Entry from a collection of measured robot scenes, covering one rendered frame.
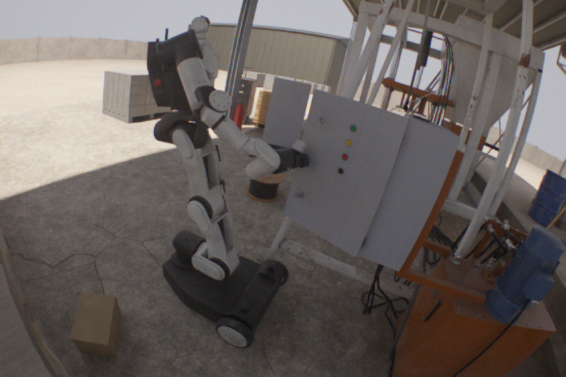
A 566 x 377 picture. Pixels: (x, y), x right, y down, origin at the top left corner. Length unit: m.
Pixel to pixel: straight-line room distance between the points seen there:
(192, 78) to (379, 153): 0.69
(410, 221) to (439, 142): 0.32
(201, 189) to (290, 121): 3.11
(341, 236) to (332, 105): 0.54
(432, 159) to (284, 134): 3.45
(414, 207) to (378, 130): 0.32
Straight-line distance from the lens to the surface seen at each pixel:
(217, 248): 1.32
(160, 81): 1.11
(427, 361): 1.52
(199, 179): 1.19
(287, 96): 4.10
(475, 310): 1.32
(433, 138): 0.94
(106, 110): 5.54
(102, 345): 1.36
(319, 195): 1.09
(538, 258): 1.26
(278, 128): 4.19
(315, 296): 1.78
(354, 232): 1.06
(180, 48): 0.93
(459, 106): 4.40
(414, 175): 0.97
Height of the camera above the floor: 1.29
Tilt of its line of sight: 20 degrees down
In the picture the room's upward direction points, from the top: 13 degrees clockwise
